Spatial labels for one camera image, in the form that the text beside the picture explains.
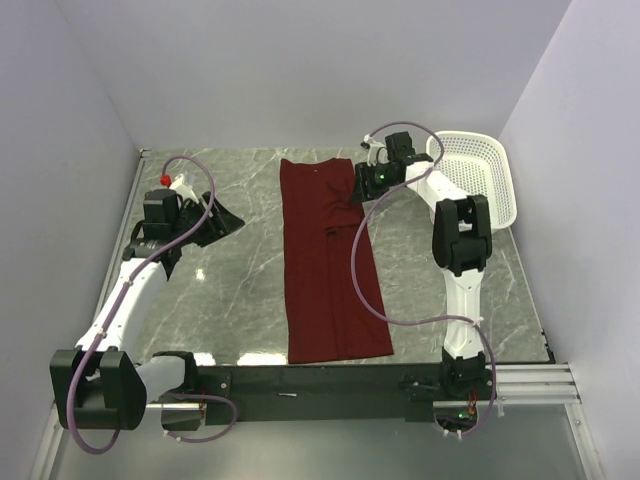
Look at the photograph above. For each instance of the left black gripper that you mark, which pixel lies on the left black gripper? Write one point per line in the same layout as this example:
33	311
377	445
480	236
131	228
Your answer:
221	223

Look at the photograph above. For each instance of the aluminium frame rail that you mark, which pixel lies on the aluminium frame rail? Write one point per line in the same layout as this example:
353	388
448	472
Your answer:
98	387

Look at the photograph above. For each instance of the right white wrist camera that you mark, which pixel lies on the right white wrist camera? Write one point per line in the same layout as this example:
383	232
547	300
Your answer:
376	151

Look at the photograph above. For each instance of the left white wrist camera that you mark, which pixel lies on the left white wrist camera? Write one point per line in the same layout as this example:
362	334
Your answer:
181	184

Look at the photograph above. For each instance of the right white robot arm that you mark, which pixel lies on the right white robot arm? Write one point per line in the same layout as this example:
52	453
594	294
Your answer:
461	245

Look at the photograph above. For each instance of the dark red t-shirt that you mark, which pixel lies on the dark red t-shirt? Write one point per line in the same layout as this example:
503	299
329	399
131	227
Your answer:
331	287

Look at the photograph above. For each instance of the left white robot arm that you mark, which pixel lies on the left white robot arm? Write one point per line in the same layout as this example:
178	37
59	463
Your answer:
96	384

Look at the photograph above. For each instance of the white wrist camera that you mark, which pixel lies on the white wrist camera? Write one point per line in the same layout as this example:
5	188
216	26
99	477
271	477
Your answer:
181	184
376	151

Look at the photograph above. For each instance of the white perforated plastic basket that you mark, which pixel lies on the white perforated plastic basket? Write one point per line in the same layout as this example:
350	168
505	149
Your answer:
478	164

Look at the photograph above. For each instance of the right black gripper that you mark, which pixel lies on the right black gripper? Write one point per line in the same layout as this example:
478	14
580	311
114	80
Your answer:
363	173

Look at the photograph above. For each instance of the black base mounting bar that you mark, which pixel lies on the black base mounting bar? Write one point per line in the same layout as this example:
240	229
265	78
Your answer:
332	392

